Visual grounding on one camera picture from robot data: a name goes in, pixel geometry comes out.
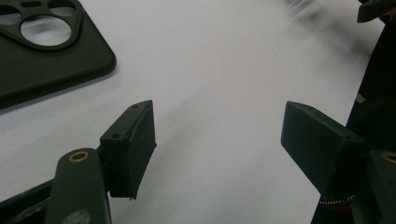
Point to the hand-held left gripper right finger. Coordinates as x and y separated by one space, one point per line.
320 149

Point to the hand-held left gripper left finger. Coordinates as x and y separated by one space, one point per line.
129 152

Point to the black phone case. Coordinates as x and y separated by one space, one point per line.
46 70

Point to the clear plastic stand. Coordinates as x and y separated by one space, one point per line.
292 1

